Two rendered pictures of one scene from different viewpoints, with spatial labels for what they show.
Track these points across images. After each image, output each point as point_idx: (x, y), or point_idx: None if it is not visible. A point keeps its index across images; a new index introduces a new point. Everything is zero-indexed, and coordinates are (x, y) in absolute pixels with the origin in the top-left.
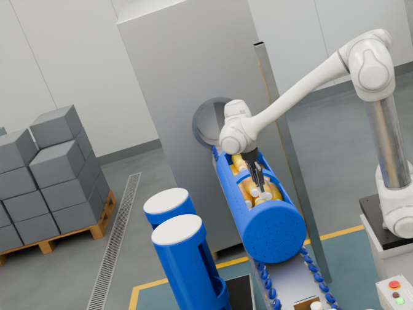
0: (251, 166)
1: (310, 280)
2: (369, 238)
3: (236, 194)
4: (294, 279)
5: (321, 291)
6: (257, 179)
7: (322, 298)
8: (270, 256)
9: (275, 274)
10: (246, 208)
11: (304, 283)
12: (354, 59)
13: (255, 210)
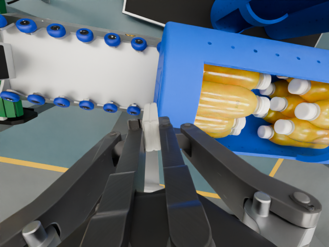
0: (87, 234)
1: (104, 95)
2: (149, 176)
3: (327, 70)
4: (119, 80)
5: (58, 96)
6: (102, 151)
7: (63, 93)
8: (157, 67)
9: (147, 62)
10: (227, 61)
11: (104, 87)
12: None
13: (177, 77)
